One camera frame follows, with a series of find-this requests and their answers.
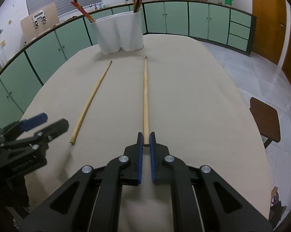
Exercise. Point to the plain wooden chopstick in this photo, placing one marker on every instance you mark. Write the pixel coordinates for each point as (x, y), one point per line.
(146, 141)
(87, 106)

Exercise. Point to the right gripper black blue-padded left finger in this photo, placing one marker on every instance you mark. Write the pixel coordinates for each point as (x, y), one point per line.
(90, 199)

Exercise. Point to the white double utensil holder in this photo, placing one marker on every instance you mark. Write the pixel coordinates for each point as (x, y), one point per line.
(121, 31)

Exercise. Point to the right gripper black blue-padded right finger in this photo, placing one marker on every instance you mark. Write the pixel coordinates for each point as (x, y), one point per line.
(201, 199)

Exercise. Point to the chrome sink faucet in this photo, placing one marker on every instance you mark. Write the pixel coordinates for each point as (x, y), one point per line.
(92, 3)

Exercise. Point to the brown wooden chair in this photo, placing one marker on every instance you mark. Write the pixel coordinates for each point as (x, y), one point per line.
(267, 121)

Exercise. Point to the green lower kitchen cabinets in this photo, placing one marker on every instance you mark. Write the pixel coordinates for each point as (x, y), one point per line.
(25, 74)

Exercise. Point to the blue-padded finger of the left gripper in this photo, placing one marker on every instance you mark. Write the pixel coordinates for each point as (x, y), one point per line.
(31, 123)

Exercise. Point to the red-tipped wooden chopstick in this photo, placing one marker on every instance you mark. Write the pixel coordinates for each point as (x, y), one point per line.
(84, 8)

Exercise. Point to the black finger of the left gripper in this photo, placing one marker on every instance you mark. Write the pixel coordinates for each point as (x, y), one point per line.
(51, 132)

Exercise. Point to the brown cardboard board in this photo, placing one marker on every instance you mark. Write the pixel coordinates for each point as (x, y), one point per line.
(40, 21)

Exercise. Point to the wooden door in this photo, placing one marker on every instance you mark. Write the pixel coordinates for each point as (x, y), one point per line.
(271, 26)

